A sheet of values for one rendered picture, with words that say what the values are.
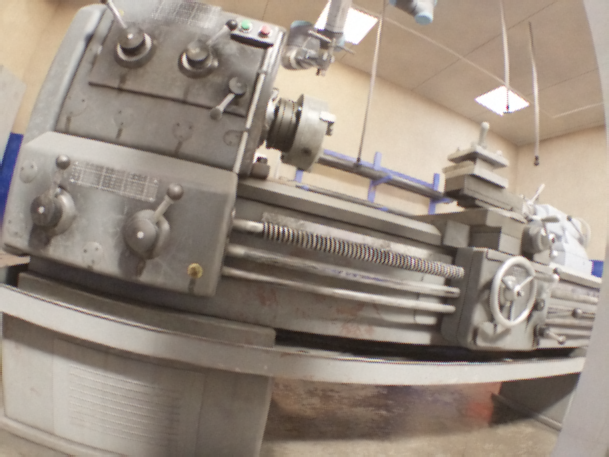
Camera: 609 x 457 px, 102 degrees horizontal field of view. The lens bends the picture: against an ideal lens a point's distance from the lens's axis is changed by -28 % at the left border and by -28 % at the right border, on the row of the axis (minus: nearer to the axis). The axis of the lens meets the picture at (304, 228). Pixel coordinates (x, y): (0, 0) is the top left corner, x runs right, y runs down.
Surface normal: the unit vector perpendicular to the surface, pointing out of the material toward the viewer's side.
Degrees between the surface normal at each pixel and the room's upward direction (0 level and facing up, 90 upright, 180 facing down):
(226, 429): 90
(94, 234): 90
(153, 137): 90
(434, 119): 90
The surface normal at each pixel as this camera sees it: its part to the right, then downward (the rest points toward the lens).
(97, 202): 0.27, -0.01
